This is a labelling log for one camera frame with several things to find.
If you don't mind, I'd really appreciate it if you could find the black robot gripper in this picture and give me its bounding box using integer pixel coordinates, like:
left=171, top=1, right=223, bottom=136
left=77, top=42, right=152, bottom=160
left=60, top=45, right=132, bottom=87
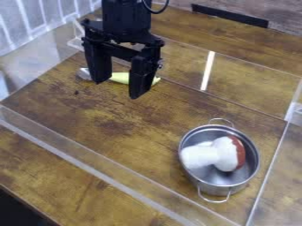
left=81, top=0, right=164, bottom=99

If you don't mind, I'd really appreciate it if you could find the white red plush mushroom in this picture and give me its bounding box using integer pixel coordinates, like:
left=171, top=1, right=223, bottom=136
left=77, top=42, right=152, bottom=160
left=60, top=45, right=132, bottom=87
left=180, top=135, right=246, bottom=172

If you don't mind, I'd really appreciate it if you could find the silver metal pot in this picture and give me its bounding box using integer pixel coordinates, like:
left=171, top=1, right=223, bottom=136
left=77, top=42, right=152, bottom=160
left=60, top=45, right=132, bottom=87
left=177, top=118, right=260, bottom=204

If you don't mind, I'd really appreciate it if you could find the clear acrylic triangle stand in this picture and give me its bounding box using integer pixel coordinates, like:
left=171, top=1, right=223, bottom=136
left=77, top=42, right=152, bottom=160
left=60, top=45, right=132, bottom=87
left=66, top=20, right=85, bottom=51

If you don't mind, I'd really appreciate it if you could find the black bar on table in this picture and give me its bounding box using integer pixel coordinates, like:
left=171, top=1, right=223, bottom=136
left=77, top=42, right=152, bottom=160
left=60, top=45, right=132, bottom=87
left=191, top=4, right=268, bottom=28

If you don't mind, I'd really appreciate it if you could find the spoon with yellow handle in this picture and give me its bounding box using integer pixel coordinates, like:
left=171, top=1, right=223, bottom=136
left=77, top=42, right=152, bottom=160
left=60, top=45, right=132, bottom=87
left=76, top=67, right=160, bottom=87

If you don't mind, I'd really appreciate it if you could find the black cable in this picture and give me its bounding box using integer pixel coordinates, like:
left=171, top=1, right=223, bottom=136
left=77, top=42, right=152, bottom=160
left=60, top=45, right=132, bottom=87
left=140, top=0, right=171, bottom=15

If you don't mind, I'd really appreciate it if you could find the clear acrylic enclosure wall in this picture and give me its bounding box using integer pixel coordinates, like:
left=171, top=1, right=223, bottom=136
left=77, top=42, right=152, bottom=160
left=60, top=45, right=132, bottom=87
left=0, top=17, right=302, bottom=226

